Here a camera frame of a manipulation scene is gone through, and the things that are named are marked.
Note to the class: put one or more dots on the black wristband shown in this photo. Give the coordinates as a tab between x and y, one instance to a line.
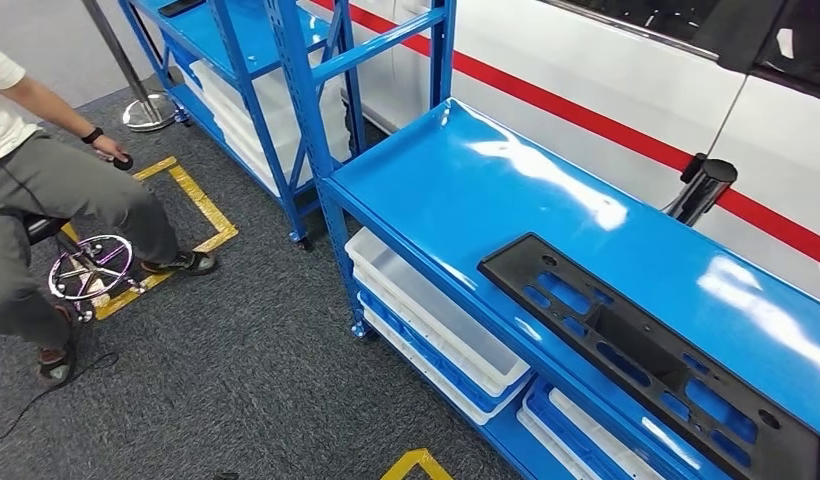
92	135

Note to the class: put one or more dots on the black handheld controller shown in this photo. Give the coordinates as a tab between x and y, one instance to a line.
124	162

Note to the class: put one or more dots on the person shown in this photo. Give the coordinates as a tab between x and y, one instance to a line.
52	185

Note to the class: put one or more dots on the person's left hand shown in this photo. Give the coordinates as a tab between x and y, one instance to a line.
110	147

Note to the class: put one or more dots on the person's left forearm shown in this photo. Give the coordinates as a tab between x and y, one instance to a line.
59	109

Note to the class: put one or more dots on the yellow floor tape square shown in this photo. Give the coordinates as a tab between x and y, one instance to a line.
204	205
416	457

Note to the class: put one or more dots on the person's leg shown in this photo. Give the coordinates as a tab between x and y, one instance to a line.
19	298
85	192

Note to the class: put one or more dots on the long black plastic panel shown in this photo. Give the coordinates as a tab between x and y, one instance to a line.
181	6
509	265

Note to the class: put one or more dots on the black stool chrome base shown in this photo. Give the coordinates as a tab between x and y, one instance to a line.
95	265

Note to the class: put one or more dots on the white car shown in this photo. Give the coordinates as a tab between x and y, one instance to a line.
582	53

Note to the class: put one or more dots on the chrome stanchion post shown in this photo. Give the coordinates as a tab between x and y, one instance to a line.
148	112

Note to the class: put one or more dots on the blue metal shelf rack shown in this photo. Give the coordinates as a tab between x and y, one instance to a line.
450	185
198	33

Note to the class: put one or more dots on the red barrier belt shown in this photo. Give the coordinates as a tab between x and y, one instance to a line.
582	116

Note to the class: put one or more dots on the black stanchion post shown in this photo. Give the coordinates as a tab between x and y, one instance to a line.
705	189

